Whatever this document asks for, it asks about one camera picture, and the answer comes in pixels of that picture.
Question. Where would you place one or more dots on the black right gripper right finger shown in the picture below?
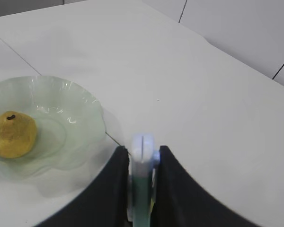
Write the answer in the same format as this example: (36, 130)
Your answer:
(182, 202)

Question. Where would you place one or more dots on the green wavy glass plate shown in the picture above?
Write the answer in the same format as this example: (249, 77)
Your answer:
(69, 122)

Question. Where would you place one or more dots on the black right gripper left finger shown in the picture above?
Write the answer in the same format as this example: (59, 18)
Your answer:
(103, 203)

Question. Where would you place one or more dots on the yellow pear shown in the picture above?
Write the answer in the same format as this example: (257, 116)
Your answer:
(18, 133)

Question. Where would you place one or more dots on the green utility knife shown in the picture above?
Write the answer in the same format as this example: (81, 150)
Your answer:
(142, 180)

